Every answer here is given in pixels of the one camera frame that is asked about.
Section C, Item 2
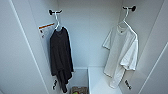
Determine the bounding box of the white shirt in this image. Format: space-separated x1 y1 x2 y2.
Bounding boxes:
101 23 140 90

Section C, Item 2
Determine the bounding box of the white clothes hanger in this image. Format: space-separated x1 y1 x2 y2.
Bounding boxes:
116 5 135 32
49 9 65 33

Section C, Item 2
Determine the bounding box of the white wardrobe door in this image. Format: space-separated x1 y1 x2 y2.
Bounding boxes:
0 0 50 94
137 0 168 94

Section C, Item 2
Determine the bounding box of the white wardrobe carcass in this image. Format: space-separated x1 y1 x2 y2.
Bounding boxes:
26 0 168 94

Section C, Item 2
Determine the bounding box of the black garment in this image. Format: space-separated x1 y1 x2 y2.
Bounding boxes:
49 26 75 94

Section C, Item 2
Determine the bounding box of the orange label strip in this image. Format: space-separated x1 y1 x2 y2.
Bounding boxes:
37 22 56 31

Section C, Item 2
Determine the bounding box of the brown cardboard box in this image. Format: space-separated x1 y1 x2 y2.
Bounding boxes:
69 86 89 94

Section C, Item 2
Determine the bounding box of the black clothes rail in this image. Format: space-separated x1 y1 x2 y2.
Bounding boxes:
48 4 137 16

